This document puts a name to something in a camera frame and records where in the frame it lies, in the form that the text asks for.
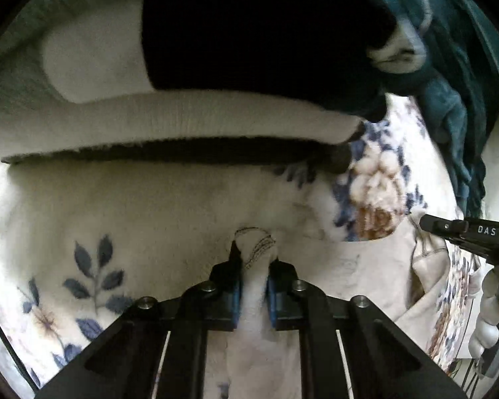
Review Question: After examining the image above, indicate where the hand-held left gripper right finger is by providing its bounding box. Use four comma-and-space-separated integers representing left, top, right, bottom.
267, 258, 468, 399

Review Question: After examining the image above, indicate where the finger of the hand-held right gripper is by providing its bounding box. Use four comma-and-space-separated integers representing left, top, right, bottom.
418, 214, 469, 240

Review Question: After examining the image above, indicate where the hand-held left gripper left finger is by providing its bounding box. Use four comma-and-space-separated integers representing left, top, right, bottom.
35, 239, 244, 399

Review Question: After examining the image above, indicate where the cream small garment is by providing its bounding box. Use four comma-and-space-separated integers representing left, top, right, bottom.
204, 212, 458, 399

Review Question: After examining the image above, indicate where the person's right hand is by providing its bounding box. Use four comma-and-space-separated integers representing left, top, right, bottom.
469, 271, 499, 357

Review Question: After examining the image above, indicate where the white floral fleece blanket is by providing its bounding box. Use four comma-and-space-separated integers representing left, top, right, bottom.
0, 95, 497, 399

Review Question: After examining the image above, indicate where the teal cloth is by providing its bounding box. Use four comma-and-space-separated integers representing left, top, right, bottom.
337, 0, 499, 221

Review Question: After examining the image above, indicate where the black and white fleece cloth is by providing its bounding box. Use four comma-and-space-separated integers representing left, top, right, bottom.
0, 0, 427, 175

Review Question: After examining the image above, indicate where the grey-green knitted cloth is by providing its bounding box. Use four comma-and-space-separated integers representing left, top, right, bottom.
0, 0, 148, 127

